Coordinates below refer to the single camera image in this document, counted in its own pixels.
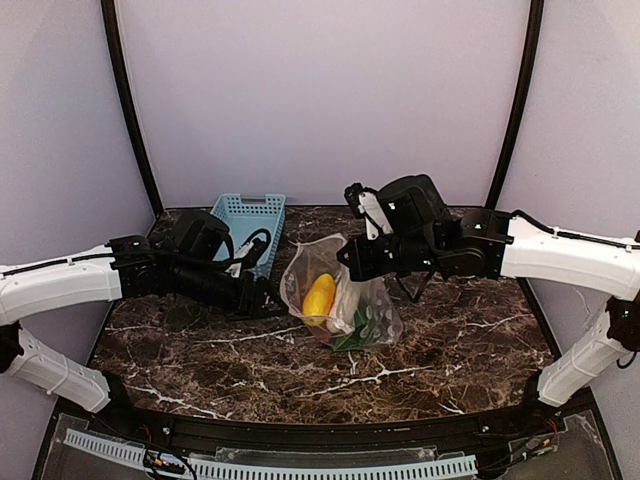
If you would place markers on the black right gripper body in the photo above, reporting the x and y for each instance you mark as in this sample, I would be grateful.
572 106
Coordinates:
357 257

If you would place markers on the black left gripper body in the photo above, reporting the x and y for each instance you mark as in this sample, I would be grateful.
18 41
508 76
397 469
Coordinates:
251 298

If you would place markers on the white napa cabbage toy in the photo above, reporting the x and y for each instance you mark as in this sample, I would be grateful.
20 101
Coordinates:
340 319

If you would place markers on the clear zip top bag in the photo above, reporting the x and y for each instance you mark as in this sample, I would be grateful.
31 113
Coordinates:
316 258

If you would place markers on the green bok choy toy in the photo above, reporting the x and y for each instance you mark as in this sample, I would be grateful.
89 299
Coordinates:
366 335

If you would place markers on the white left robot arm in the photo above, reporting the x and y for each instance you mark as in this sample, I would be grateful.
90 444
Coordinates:
201 257

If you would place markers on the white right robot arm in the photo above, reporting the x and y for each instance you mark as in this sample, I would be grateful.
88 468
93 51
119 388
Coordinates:
410 229

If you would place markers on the light blue plastic basket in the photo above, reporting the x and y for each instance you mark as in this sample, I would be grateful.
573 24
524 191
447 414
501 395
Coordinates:
247 215

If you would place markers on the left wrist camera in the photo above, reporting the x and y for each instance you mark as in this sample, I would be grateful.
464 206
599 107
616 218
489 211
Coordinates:
248 258

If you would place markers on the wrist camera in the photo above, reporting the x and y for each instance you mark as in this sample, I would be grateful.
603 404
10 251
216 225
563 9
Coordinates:
364 204
248 258

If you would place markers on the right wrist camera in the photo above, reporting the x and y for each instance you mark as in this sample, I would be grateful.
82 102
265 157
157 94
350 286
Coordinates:
364 204

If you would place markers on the black front table rail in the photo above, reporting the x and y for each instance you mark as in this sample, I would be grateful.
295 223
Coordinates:
245 418

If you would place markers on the white slotted cable duct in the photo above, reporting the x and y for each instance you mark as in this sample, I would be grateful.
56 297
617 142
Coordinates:
245 464

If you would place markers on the black right corner post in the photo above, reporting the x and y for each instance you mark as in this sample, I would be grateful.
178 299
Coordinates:
521 91

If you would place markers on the black corner post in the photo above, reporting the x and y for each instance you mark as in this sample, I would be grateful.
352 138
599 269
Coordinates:
128 108
521 91

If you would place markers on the black left corner post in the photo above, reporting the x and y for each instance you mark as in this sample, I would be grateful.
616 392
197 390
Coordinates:
128 108

